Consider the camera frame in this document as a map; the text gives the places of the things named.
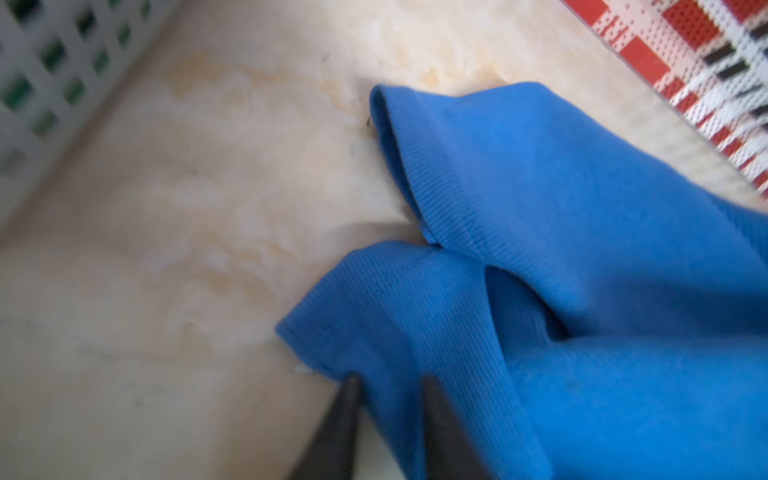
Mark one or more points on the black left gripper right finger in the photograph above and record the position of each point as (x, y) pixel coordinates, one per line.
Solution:
(449, 454)

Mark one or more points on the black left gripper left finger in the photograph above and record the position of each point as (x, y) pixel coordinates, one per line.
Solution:
(330, 455)

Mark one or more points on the blue tank top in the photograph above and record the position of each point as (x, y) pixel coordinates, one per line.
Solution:
(591, 313)

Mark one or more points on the white plastic laundry basket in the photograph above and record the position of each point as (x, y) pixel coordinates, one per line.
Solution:
(60, 61)

